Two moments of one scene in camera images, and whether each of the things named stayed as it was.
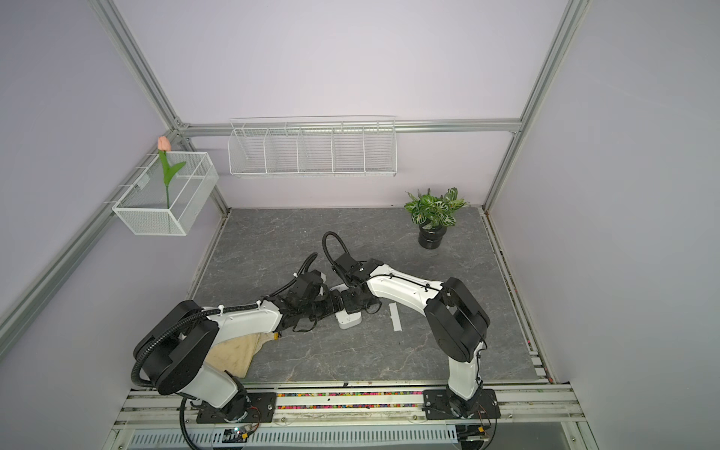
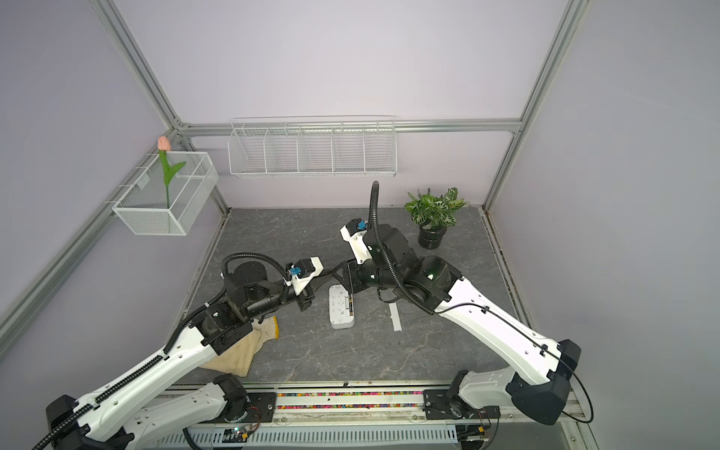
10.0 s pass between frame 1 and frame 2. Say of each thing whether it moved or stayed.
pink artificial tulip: stayed
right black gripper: moved
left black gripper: moved
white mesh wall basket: stayed
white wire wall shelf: stayed
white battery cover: stayed
